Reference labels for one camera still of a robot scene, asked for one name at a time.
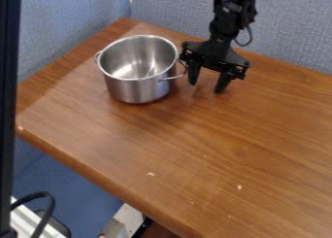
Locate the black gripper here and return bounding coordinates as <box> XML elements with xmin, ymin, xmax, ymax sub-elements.
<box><xmin>180</xmin><ymin>40</ymin><xmax>250</xmax><ymax>93</ymax></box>

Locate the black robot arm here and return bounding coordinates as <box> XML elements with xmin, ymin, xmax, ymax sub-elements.
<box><xmin>178</xmin><ymin>0</ymin><xmax>258</xmax><ymax>93</ymax></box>

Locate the metal pot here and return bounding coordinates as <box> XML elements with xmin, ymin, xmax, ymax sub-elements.
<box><xmin>93</xmin><ymin>35</ymin><xmax>188</xmax><ymax>104</ymax></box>

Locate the black pole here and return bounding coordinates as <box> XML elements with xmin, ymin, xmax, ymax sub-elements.
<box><xmin>0</xmin><ymin>0</ymin><xmax>21</xmax><ymax>238</ymax></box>

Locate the white box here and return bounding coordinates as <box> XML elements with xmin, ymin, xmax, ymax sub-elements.
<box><xmin>10</xmin><ymin>205</ymin><xmax>70</xmax><ymax>238</ymax></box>

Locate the black cable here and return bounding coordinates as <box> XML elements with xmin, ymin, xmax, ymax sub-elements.
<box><xmin>9</xmin><ymin>190</ymin><xmax>57</xmax><ymax>238</ymax></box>

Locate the white table bracket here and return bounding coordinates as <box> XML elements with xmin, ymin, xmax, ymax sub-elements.
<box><xmin>97</xmin><ymin>204</ymin><xmax>144</xmax><ymax>238</ymax></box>

